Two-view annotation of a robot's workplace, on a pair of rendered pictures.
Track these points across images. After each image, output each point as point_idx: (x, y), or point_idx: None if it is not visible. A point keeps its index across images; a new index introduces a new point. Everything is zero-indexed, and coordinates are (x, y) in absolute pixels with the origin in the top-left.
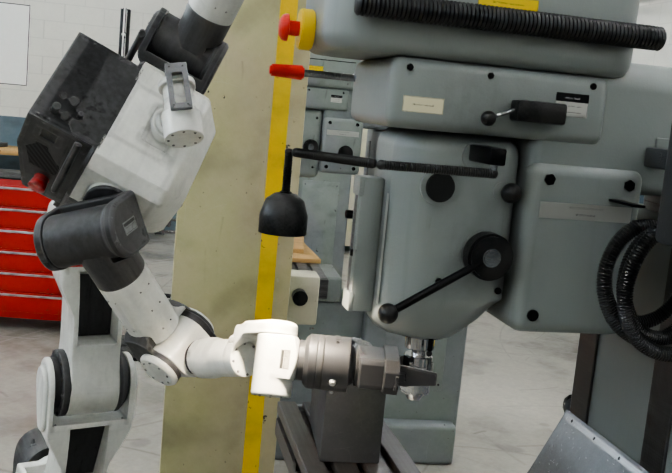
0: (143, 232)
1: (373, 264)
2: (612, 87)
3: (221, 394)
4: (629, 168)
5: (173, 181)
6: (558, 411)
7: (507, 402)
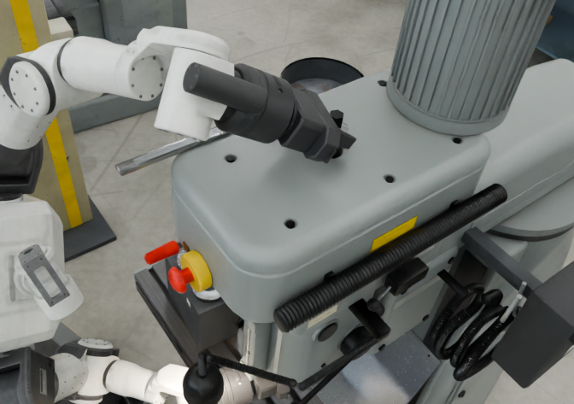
0: (49, 365)
1: (266, 354)
2: None
3: None
4: (451, 247)
5: None
6: (247, 14)
7: (210, 14)
